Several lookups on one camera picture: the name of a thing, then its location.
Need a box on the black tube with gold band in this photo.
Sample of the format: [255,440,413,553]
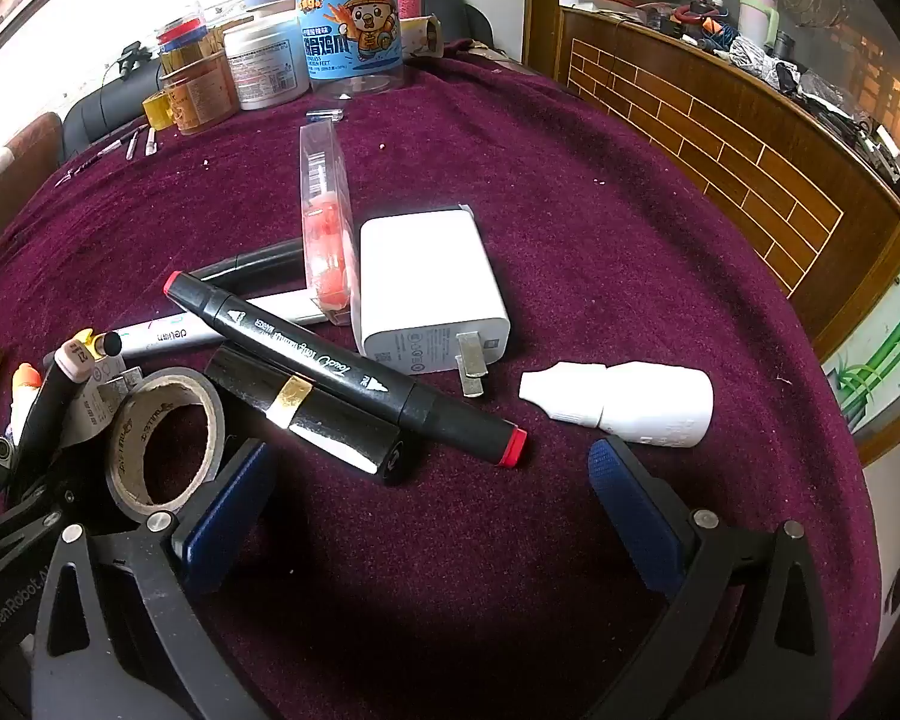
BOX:
[204,345,407,486]

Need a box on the wooden brick-pattern counter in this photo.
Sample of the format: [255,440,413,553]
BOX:
[553,0,900,338]

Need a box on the orange clear jar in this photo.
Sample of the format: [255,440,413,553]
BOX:
[157,51,241,137]

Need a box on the small white charger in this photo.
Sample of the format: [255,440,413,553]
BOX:
[82,361,149,436]

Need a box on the brown upholstered chair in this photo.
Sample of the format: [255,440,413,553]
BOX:
[0,111,65,245]

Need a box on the yellow tape roll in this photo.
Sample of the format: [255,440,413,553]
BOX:
[142,90,175,134]

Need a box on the pile of cables and tools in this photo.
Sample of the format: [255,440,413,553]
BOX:
[645,0,900,192]

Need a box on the black marker with pink cap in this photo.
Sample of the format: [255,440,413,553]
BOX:
[6,336,102,505]

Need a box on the yellow and black pen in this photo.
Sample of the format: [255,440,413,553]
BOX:
[71,325,125,358]

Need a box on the pastel cup with lid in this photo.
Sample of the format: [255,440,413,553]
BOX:
[738,0,782,47]

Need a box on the black leather sofa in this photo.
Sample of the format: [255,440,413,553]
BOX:
[60,60,167,152]

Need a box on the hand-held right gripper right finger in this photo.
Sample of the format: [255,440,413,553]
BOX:
[589,435,835,720]

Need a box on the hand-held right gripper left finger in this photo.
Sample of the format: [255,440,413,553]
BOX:
[28,436,275,720]

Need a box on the white plastic jar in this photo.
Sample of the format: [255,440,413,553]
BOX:
[223,11,313,112]

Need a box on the red item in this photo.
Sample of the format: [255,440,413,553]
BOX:
[298,124,362,328]

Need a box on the black marker with red caps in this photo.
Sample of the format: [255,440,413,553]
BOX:
[163,270,530,467]

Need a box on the white marker pen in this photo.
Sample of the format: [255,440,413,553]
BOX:
[112,298,332,355]

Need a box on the white dropper bottle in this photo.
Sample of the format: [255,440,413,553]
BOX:
[518,361,716,449]

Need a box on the maroon table cloth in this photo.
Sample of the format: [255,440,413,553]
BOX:
[0,52,882,720]

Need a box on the cardboard paper tube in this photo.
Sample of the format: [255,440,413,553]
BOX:
[400,13,445,59]

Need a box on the bamboo wall sticker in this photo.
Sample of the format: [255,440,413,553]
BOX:
[823,270,900,437]

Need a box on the coloured tape roll stack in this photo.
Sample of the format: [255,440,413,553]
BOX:
[155,4,211,73]

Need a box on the black clamp device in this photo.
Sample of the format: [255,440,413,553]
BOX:
[115,43,155,81]

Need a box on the black tape roll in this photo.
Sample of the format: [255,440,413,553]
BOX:
[105,367,230,527]

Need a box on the large white charger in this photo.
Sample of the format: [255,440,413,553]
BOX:
[350,208,513,398]

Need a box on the clear jar with blue label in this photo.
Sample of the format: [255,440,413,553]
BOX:
[293,0,407,103]

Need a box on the thin black pen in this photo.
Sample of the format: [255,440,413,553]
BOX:
[55,138,125,186]

